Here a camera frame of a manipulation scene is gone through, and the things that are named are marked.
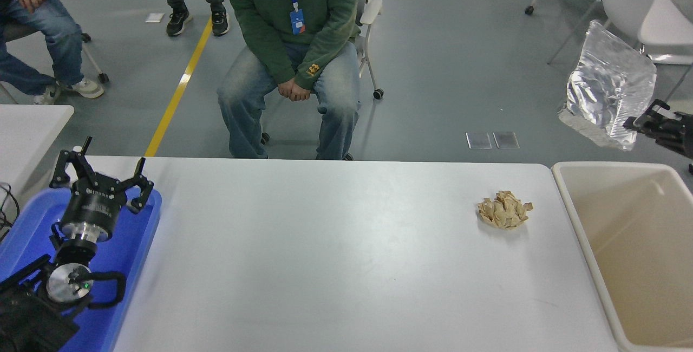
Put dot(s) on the white side table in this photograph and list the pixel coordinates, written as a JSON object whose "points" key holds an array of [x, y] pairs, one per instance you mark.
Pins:
{"points": [[27, 135]]}

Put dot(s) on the seated person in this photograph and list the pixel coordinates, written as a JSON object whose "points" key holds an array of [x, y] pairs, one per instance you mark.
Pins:
{"points": [[270, 32], [48, 32]]}

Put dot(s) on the large pale plastic bin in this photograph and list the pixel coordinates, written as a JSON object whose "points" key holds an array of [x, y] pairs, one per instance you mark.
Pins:
{"points": [[639, 233]]}

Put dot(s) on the crumpled tan paper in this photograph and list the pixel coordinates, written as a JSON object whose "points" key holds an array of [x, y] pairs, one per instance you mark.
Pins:
{"points": [[504, 211]]}

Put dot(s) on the person's left hand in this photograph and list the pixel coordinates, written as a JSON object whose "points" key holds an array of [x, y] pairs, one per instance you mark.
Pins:
{"points": [[305, 92]]}

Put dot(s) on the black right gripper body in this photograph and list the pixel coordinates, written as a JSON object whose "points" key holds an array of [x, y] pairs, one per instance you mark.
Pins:
{"points": [[679, 135]]}

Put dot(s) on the white chair with casters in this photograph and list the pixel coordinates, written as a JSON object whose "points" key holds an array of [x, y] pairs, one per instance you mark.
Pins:
{"points": [[371, 11]]}

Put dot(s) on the clear floor plate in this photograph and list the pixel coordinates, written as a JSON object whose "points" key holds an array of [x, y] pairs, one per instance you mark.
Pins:
{"points": [[479, 140], [506, 139]]}

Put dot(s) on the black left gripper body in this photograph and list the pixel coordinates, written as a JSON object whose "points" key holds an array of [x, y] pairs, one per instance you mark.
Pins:
{"points": [[92, 208]]}

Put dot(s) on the blue plastic tray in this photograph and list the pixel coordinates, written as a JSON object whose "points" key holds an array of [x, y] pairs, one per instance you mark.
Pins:
{"points": [[135, 243]]}

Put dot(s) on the white metal floor foot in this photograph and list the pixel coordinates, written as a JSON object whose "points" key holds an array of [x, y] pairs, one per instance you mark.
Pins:
{"points": [[674, 59]]}

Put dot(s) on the person's right hand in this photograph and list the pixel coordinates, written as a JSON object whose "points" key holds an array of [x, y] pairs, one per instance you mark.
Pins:
{"points": [[288, 89]]}

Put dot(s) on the silver foil tray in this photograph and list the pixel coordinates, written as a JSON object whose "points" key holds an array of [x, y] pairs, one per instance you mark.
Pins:
{"points": [[606, 86]]}

